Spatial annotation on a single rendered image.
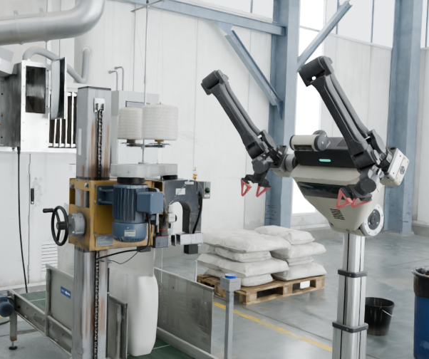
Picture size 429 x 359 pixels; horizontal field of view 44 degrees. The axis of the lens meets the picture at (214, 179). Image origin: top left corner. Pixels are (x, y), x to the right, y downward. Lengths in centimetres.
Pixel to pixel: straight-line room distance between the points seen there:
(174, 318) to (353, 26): 788
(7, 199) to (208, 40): 401
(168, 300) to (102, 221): 104
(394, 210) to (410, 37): 333
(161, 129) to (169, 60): 516
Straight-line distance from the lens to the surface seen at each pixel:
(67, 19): 497
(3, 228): 519
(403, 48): 1122
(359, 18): 1053
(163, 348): 315
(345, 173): 235
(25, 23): 501
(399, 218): 1104
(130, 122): 261
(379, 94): 1084
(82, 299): 258
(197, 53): 780
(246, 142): 244
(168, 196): 263
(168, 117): 238
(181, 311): 326
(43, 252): 535
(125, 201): 232
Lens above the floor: 149
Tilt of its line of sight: 3 degrees down
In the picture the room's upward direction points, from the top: 2 degrees clockwise
